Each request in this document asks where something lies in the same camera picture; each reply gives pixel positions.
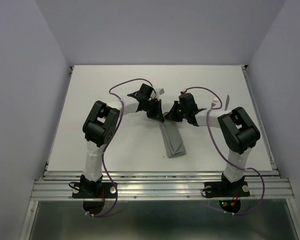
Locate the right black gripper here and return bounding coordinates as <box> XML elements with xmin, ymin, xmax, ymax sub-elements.
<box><xmin>164</xmin><ymin>100</ymin><xmax>188</xmax><ymax>122</ymax></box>

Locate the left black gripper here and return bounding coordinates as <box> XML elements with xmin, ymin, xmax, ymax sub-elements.
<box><xmin>144</xmin><ymin>99</ymin><xmax>165</xmax><ymax>122</ymax></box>

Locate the grey cloth napkin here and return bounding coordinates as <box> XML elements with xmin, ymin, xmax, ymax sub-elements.
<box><xmin>159</xmin><ymin>120</ymin><xmax>186</xmax><ymax>158</ymax></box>

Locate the silver fork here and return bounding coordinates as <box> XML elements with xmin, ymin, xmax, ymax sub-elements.
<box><xmin>210</xmin><ymin>98</ymin><xmax>219</xmax><ymax>109</ymax></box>

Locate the silver knife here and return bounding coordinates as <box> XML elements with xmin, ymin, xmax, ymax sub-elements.
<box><xmin>224</xmin><ymin>95</ymin><xmax>230</xmax><ymax>111</ymax></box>

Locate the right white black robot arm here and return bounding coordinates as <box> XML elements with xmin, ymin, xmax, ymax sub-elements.
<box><xmin>164</xmin><ymin>92</ymin><xmax>261</xmax><ymax>198</ymax></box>

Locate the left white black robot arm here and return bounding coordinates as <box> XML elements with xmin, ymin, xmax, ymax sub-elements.
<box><xmin>79</xmin><ymin>83</ymin><xmax>164</xmax><ymax>197</ymax></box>

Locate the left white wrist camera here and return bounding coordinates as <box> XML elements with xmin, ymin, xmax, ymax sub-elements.
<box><xmin>154</xmin><ymin>88</ymin><xmax>165</xmax><ymax>97</ymax></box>

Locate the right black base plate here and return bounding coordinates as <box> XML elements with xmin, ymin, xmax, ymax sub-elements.
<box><xmin>201</xmin><ymin>181</ymin><xmax>250</xmax><ymax>199</ymax></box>

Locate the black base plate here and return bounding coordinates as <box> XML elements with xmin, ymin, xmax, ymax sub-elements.
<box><xmin>201</xmin><ymin>181</ymin><xmax>250</xmax><ymax>199</ymax></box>
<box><xmin>68</xmin><ymin>182</ymin><xmax>117</xmax><ymax>199</ymax></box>

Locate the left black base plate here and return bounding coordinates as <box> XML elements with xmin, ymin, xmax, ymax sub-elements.
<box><xmin>68</xmin><ymin>182</ymin><xmax>117</xmax><ymax>199</ymax></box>

